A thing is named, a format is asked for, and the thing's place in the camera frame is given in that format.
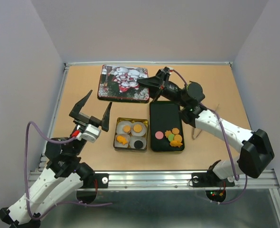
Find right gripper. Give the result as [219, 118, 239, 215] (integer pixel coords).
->
[136, 70, 188, 108]

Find orange fish cookie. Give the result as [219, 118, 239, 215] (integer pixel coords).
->
[170, 140, 183, 148]
[116, 135, 128, 145]

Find orange shell cookie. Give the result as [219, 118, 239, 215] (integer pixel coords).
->
[171, 128, 180, 135]
[122, 125, 131, 134]

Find gold tin lid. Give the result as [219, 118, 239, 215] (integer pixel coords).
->
[97, 65, 149, 103]

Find gold cookie tin base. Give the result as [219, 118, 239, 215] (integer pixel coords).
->
[113, 117, 149, 152]

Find metal tongs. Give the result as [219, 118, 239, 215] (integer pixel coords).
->
[191, 103, 220, 141]

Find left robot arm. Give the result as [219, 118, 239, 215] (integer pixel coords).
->
[0, 92, 112, 228]

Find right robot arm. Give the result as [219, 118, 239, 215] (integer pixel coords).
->
[137, 67, 275, 185]

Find white paper cup back left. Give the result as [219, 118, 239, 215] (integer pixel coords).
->
[116, 121, 132, 134]

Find white paper cup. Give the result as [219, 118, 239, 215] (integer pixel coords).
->
[116, 121, 132, 134]
[131, 122, 147, 137]
[129, 136, 147, 151]
[114, 134, 130, 148]

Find black tray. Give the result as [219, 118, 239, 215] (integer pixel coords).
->
[149, 101, 185, 153]

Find white paper cup front left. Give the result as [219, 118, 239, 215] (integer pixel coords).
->
[114, 134, 130, 148]

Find white paper cup back right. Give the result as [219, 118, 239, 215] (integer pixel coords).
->
[131, 122, 147, 137]

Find orange star cookie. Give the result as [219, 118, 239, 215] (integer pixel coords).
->
[165, 131, 172, 138]

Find white paper cup front right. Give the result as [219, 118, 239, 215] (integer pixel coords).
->
[129, 136, 147, 151]

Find pink round cookie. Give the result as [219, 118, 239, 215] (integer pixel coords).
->
[155, 131, 164, 140]

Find green round cookie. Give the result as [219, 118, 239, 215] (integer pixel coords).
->
[168, 134, 175, 142]

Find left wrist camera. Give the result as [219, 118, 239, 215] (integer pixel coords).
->
[71, 124, 101, 143]

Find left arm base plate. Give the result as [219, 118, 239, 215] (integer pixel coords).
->
[81, 172, 109, 189]

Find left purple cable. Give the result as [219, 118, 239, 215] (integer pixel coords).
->
[23, 121, 113, 221]

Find purple cable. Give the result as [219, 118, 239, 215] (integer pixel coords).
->
[168, 67, 249, 205]
[23, 121, 113, 221]

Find aluminium front rail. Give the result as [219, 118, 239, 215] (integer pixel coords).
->
[26, 169, 280, 191]

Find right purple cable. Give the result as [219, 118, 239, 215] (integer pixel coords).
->
[168, 67, 249, 205]

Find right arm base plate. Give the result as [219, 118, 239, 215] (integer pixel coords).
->
[190, 171, 235, 188]

